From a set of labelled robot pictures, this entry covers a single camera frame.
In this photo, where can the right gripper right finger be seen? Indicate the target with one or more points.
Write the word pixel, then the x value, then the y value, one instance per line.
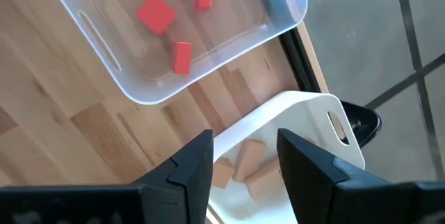
pixel 330 196

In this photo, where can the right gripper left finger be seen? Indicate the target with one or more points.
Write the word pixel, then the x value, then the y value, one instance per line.
pixel 156 203

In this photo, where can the long printed wooden plank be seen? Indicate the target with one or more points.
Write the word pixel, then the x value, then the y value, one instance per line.
pixel 264 184

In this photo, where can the natural wooden cube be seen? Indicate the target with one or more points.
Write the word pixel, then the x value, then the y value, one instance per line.
pixel 222 172

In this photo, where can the natural wooden block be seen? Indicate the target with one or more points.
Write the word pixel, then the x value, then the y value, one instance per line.
pixel 250 158

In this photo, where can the red wooden block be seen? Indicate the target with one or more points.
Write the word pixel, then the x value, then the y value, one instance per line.
pixel 181 58

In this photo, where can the red wooden cube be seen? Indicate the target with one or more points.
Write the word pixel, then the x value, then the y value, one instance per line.
pixel 155 13

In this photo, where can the white plastic bin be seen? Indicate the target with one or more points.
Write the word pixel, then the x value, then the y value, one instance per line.
pixel 295 112

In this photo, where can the clear plastic bin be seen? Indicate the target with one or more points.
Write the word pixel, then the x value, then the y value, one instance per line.
pixel 243 8

